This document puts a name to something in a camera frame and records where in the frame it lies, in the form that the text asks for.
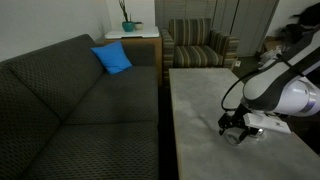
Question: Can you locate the round silver lid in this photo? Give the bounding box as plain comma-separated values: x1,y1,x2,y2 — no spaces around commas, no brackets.
225,131,241,146

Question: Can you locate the dark grey sofa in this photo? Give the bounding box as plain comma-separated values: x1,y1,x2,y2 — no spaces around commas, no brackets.
0,34,159,180

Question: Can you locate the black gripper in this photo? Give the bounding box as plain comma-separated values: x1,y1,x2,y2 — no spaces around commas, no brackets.
218,104,257,143

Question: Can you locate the blue cushion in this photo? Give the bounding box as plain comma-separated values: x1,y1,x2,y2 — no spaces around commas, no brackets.
91,41,132,74

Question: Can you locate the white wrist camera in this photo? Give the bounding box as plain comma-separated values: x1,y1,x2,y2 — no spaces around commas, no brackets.
243,113,291,134

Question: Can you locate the silver tin with candle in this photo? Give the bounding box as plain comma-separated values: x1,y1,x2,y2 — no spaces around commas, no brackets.
249,129,264,139

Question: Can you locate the striped armchair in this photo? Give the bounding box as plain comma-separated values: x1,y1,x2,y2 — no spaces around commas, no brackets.
160,18,239,87

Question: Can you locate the wooden side table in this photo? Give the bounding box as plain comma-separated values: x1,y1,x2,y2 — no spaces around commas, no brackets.
99,39,158,89

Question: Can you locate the dark clutter pile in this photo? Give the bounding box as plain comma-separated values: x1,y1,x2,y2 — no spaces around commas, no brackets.
256,1,320,68

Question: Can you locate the small white plant pot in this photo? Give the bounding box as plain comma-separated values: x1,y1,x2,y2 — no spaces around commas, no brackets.
134,22,144,30

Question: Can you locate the teal plant pot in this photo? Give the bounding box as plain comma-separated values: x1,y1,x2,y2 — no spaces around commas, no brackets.
118,0,134,32

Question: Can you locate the grey top coffee table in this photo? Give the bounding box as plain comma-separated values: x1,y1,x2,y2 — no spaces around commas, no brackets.
169,68,320,180

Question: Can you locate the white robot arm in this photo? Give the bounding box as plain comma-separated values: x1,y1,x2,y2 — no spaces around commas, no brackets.
218,28,320,145

